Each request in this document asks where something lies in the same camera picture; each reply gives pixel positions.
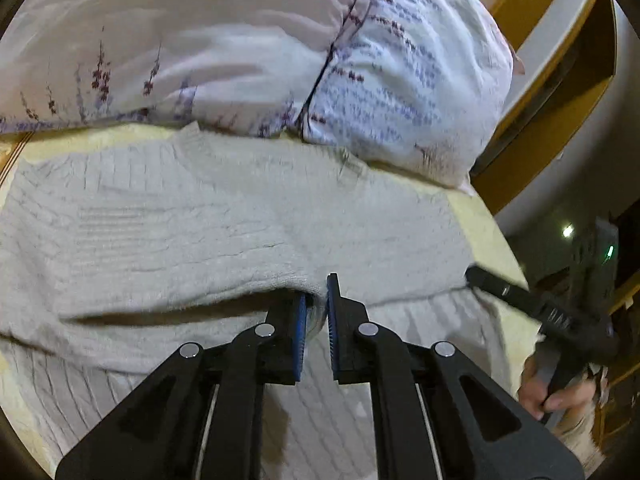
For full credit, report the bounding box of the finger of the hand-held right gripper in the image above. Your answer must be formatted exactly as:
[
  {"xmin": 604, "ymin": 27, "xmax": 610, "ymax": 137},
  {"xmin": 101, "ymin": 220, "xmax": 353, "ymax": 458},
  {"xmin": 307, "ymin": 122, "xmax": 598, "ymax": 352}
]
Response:
[{"xmin": 465, "ymin": 266, "xmax": 551, "ymax": 322}]

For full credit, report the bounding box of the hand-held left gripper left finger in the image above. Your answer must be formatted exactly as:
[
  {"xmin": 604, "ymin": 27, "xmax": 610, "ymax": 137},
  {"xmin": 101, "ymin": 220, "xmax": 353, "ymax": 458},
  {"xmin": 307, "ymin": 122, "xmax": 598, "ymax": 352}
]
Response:
[{"xmin": 55, "ymin": 292, "xmax": 308, "ymax": 480}]

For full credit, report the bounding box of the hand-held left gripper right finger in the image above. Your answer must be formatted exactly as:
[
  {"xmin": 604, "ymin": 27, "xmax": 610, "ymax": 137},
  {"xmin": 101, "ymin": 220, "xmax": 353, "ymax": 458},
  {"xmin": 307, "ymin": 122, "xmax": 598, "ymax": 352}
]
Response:
[{"xmin": 326, "ymin": 273, "xmax": 586, "ymax": 480}]

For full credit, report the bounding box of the grey cable-knit sweater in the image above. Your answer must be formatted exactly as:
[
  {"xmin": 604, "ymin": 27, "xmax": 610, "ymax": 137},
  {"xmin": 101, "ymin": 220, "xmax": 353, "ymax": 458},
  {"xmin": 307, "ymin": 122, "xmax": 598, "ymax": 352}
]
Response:
[{"xmin": 0, "ymin": 125, "xmax": 546, "ymax": 480}]

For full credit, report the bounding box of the person's right hand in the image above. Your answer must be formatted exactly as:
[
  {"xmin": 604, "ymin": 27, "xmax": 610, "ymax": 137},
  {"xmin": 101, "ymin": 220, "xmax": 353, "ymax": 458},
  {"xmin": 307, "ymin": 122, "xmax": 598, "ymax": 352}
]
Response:
[{"xmin": 519, "ymin": 355, "xmax": 597, "ymax": 422}]

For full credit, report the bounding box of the yellow patterned bedsheet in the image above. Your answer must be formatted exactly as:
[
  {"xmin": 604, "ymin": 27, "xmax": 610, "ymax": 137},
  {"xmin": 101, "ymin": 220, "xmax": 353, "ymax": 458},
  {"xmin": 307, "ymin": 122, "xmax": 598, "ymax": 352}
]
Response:
[{"xmin": 0, "ymin": 122, "xmax": 546, "ymax": 480}]

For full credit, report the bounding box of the yellow wooden headboard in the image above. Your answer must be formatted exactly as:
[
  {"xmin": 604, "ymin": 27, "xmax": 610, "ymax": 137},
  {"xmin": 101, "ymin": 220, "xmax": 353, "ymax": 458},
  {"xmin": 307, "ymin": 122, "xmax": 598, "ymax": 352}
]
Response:
[{"xmin": 470, "ymin": 0, "xmax": 618, "ymax": 217}]

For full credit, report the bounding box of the white lavender print pillow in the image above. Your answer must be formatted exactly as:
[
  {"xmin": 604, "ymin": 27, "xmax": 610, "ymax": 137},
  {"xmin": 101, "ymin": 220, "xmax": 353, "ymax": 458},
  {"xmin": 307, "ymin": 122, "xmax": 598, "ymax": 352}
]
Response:
[{"xmin": 299, "ymin": 0, "xmax": 526, "ymax": 193}]

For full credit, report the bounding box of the pink floral pillow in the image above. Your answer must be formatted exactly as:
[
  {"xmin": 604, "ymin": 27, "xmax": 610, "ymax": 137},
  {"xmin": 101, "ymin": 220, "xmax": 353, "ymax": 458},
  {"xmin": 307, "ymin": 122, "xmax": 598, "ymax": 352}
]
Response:
[{"xmin": 0, "ymin": 0, "xmax": 386, "ymax": 137}]

